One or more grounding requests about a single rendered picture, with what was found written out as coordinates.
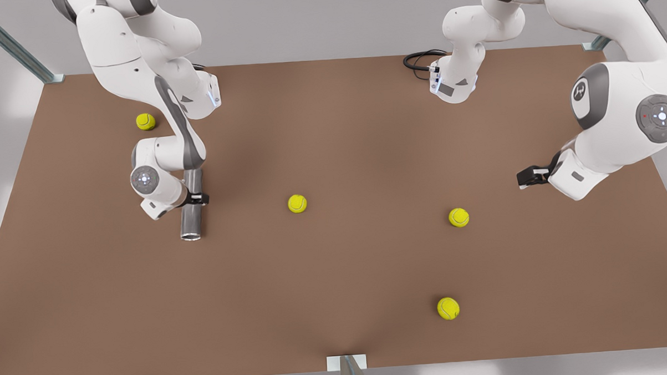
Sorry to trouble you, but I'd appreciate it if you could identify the clear tennis ball tube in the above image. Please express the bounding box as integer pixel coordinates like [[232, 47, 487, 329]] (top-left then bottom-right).
[[178, 168, 206, 241]]

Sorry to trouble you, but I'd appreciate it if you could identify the silver frame post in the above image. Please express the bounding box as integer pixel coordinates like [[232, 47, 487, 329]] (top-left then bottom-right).
[[0, 0, 65, 87], [581, 0, 667, 52], [326, 353, 369, 375]]

